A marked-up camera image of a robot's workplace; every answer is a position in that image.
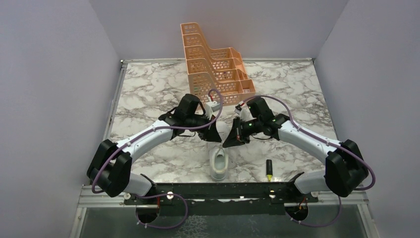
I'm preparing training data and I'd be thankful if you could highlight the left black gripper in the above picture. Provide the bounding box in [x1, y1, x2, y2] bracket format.
[186, 112, 222, 142]

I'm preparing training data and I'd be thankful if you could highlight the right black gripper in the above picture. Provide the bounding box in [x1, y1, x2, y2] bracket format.
[223, 116, 262, 148]

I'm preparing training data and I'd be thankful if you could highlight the white sneaker shoe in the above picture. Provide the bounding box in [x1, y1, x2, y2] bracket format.
[207, 121, 230, 181]

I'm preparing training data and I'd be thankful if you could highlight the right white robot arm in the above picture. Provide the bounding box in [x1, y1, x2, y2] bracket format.
[222, 114, 369, 202]

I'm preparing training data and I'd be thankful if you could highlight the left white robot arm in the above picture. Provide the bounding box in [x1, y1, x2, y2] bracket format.
[87, 94, 222, 204]

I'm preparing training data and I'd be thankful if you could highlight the orange plastic file organizer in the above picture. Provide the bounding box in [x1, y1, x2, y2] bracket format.
[180, 22, 256, 106]

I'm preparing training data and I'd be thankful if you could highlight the black yellow highlighter marker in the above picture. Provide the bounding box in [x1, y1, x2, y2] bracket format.
[265, 159, 273, 182]

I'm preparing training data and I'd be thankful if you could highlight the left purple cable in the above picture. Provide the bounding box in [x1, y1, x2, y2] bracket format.
[91, 88, 224, 230]

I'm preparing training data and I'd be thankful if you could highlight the purple cable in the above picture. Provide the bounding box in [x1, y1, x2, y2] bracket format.
[91, 88, 224, 230]
[238, 95, 376, 228]

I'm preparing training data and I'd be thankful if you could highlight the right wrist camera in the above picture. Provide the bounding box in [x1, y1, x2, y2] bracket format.
[234, 97, 274, 121]

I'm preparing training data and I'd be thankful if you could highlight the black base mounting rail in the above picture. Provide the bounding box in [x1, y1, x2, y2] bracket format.
[124, 182, 318, 216]

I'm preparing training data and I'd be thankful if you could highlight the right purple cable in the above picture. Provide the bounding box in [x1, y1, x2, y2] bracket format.
[238, 95, 376, 228]

